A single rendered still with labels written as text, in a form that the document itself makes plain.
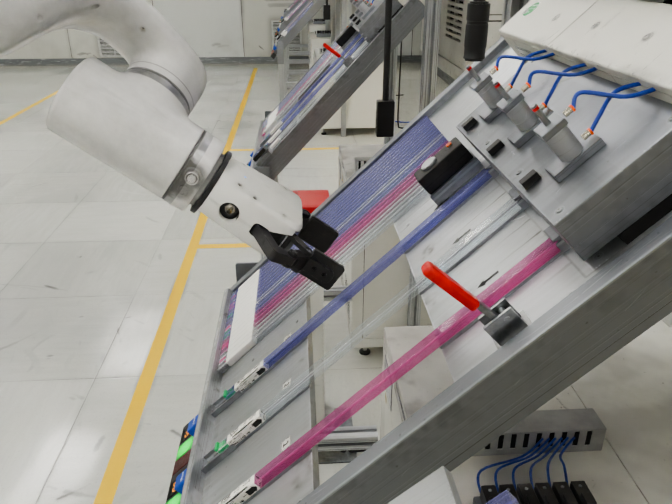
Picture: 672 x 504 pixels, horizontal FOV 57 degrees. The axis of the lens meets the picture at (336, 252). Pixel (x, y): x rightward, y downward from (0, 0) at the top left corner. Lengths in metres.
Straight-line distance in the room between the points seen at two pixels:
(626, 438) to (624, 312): 0.62
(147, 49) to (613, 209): 0.46
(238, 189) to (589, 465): 0.71
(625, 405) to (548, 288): 0.66
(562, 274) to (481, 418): 0.15
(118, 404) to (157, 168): 1.65
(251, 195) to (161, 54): 0.17
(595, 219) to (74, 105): 0.47
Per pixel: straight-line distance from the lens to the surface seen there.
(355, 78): 1.90
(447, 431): 0.58
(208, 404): 0.96
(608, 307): 0.55
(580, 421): 1.09
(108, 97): 0.63
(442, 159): 0.83
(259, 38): 9.29
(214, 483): 0.84
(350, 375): 2.23
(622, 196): 0.56
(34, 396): 2.37
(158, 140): 0.63
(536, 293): 0.60
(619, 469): 1.09
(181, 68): 0.68
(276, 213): 0.63
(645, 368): 1.34
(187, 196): 0.64
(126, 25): 0.67
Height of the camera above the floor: 1.32
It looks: 25 degrees down
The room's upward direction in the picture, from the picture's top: straight up
